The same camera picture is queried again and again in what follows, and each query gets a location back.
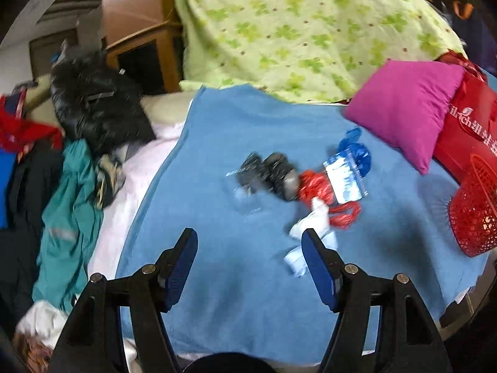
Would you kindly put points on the red mesh net bag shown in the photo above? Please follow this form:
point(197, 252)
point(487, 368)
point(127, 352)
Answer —
point(342, 216)

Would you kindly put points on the blue fleece blanket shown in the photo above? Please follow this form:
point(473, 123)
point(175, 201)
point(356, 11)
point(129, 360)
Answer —
point(240, 295)

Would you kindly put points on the wooden pillar cabinet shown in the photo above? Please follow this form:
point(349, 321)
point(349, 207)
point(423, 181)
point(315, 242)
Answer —
point(144, 38)

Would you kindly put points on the clear plastic clamshell container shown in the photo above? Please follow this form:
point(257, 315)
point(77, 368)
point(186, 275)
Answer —
point(244, 198)

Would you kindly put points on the teal garment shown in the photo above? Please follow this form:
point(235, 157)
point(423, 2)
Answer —
point(71, 227)

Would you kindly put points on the blue crumpled plastic bag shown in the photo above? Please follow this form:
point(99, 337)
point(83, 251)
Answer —
point(358, 150)

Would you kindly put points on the red plastic bag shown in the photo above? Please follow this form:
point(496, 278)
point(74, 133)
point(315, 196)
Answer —
point(315, 185)

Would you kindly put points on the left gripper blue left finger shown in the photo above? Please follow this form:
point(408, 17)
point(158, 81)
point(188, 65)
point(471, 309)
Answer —
point(173, 268)

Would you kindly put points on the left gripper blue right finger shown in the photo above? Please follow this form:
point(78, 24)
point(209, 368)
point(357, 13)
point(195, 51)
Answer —
point(325, 266)

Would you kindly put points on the magenta pillow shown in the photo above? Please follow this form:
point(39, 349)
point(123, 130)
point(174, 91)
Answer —
point(405, 105)

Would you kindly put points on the blue garment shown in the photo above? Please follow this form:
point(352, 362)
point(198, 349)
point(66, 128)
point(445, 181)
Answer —
point(7, 161)

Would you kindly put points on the red mesh waste basket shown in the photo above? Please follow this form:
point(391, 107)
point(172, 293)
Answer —
point(472, 210)

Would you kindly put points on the red shopping bag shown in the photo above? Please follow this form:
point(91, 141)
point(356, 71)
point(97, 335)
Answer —
point(470, 124)

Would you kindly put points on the dark navy bag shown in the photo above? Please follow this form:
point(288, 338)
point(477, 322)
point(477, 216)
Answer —
point(470, 27)

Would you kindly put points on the red garment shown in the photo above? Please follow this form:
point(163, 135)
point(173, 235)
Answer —
point(16, 133)

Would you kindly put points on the beige headboard cushion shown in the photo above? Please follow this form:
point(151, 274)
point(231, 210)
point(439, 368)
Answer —
point(161, 109)

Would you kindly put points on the black crumpled plastic bag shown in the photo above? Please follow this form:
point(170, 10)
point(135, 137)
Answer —
point(274, 173)

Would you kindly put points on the black puffer jacket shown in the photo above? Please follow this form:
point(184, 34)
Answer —
point(96, 103)

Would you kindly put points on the green clover quilt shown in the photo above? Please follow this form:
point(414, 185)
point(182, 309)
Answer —
point(305, 51)

